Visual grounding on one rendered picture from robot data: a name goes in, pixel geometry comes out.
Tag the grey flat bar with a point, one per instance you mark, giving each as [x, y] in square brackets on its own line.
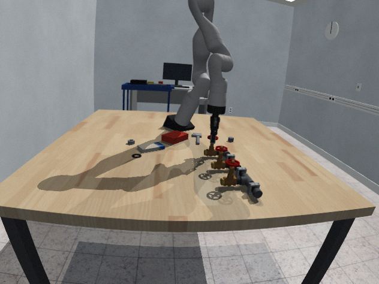
[198, 135]

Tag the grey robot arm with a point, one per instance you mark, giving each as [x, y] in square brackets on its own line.
[206, 40]

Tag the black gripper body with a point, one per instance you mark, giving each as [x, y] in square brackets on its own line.
[215, 111]

